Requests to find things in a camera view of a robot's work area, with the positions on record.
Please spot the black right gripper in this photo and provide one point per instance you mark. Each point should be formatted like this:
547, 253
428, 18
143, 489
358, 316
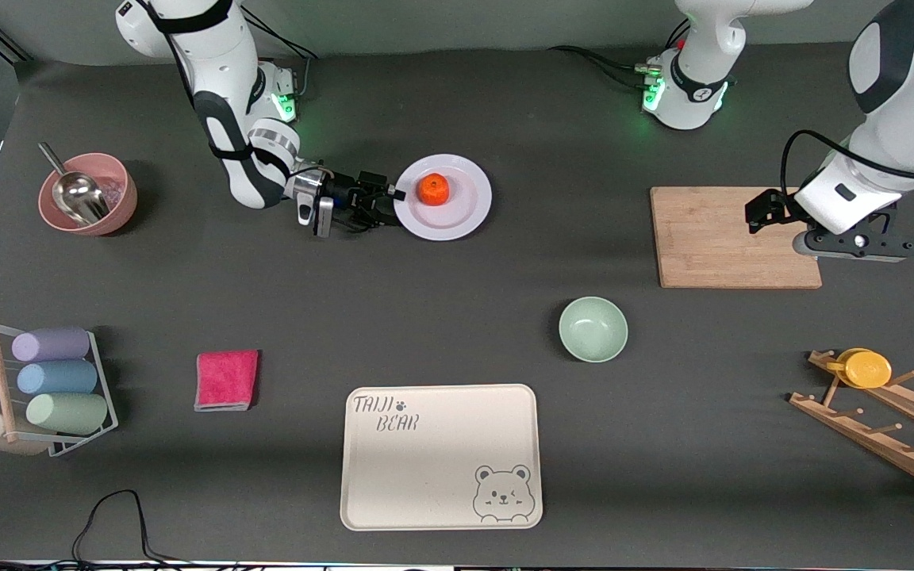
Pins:
344, 190

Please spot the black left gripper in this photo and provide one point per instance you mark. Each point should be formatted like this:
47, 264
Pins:
779, 206

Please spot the orange fruit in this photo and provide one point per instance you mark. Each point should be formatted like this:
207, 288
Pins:
433, 189

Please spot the white round plate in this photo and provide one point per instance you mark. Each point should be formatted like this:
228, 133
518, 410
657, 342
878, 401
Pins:
465, 214

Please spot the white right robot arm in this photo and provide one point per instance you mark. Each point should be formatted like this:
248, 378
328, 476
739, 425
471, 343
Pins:
227, 159

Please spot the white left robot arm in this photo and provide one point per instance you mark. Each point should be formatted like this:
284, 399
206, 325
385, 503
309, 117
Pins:
901, 79

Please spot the yellow small plate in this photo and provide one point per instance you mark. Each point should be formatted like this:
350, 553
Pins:
839, 361
868, 370

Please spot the wooden cutting board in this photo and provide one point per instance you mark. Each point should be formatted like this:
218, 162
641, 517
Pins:
703, 238

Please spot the pale green bowl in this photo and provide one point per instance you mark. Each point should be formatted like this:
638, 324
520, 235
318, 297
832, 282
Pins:
593, 329

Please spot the pink folded cloth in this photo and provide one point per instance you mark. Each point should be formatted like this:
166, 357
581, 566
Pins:
226, 381

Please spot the pink bowl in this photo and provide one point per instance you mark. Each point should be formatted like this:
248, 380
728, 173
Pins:
125, 198

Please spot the wooden peg dish rack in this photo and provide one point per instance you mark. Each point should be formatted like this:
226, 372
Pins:
885, 448

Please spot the cream bear print tray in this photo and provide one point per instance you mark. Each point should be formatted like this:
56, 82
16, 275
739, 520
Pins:
441, 476

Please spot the metal scoop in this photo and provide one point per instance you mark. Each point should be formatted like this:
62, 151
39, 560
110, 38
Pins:
80, 194

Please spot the purple cup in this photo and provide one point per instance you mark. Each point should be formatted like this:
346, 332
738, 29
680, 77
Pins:
52, 344

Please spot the blue cup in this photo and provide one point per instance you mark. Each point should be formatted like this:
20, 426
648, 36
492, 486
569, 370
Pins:
56, 377

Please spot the green cup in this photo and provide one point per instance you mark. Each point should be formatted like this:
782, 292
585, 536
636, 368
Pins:
68, 413

